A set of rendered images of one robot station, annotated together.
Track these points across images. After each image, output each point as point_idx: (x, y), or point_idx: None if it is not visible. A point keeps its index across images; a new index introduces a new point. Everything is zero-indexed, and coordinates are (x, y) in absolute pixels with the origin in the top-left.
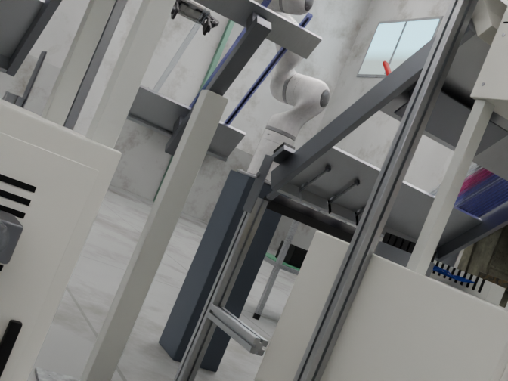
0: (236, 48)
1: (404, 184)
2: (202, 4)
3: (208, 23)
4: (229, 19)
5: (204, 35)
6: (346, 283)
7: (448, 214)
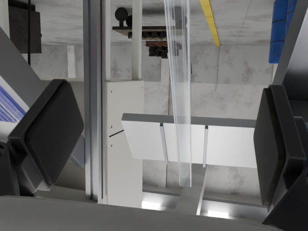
0: (283, 52)
1: None
2: (161, 116)
3: (257, 157)
4: (244, 119)
5: (277, 85)
6: None
7: None
